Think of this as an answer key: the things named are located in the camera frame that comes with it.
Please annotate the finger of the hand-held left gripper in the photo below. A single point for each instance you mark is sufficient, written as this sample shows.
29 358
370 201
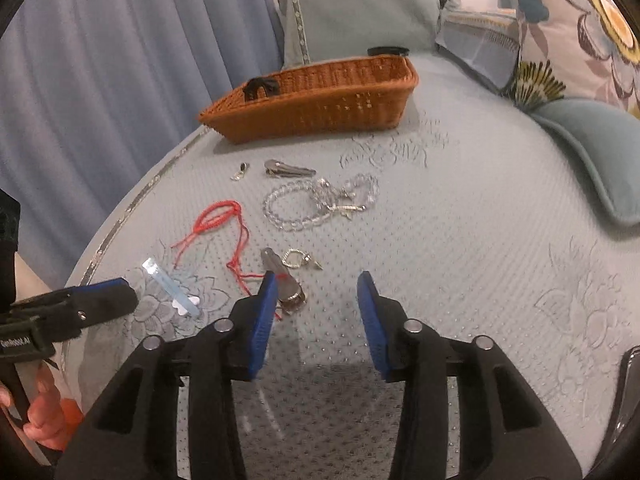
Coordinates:
105 285
107 306

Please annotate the teal cushion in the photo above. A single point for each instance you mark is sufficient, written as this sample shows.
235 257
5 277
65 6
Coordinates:
590 145

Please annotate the person's dark clothing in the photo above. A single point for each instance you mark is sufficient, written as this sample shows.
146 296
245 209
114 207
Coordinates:
9 240

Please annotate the grey-blue quilted sofa cover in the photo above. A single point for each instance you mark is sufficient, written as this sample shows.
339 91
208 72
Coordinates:
475 260

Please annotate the floral pillow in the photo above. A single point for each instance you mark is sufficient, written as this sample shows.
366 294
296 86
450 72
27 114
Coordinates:
575 35

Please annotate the patterned fringed cushion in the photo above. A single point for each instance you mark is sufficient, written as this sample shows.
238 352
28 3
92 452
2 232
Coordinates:
480 45

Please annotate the silver hair clip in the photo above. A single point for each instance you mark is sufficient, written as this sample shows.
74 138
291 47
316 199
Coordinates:
285 167

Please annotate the blue curtain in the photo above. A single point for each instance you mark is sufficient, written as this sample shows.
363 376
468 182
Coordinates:
125 85

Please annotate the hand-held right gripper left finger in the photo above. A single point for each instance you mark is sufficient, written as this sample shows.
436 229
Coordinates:
264 310

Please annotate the teal quilted armrest cover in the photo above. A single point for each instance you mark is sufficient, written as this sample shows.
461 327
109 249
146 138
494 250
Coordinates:
360 15

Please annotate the black hair band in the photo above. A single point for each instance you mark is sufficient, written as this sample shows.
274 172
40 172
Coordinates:
260 84

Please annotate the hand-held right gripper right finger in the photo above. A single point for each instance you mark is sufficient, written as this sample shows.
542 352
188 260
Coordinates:
372 322

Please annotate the translucent blue hair clip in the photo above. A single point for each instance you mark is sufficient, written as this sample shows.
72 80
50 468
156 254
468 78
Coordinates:
165 282

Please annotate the brown wicker basket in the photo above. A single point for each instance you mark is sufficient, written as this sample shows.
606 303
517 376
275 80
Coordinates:
325 105

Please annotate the person's left hand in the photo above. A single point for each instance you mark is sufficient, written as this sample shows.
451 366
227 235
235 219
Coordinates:
47 410

